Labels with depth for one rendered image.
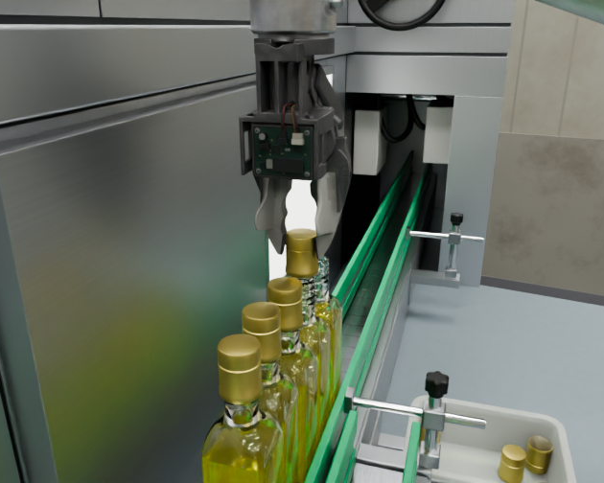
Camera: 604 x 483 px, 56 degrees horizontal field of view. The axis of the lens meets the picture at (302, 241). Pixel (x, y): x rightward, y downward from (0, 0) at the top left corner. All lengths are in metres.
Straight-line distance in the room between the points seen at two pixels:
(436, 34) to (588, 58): 1.63
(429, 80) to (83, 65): 1.06
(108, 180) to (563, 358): 1.04
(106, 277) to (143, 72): 0.19
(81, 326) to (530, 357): 0.99
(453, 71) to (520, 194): 1.72
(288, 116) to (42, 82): 0.19
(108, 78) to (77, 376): 0.24
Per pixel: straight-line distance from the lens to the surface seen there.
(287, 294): 0.53
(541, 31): 2.99
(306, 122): 0.48
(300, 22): 0.49
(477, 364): 1.23
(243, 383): 0.45
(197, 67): 0.64
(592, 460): 1.06
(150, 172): 0.54
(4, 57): 0.42
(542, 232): 3.13
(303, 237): 0.57
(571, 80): 2.99
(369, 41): 1.44
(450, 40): 1.42
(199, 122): 0.62
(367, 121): 1.58
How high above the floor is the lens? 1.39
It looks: 21 degrees down
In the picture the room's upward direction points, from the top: straight up
